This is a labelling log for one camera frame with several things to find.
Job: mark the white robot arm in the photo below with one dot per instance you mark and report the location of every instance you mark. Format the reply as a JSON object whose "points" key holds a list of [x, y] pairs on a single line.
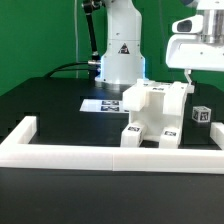
{"points": [[123, 63]]}

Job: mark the white U-shaped fence frame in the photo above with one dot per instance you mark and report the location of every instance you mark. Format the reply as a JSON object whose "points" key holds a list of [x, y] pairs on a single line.
{"points": [[16, 151]]}

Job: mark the white chair back part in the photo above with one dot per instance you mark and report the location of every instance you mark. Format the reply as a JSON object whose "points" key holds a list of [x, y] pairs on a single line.
{"points": [[171, 97]]}

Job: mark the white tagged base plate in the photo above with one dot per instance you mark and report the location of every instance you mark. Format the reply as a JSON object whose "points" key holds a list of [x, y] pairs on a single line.
{"points": [[102, 106]]}

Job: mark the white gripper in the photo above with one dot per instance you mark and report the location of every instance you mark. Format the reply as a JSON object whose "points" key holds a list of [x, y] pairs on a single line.
{"points": [[189, 53]]}

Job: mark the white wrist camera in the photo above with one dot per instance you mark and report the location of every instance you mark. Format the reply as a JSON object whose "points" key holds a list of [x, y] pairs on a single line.
{"points": [[191, 25]]}

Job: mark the white chair seat part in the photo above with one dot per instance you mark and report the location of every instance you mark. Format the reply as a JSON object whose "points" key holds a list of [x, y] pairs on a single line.
{"points": [[155, 121]]}

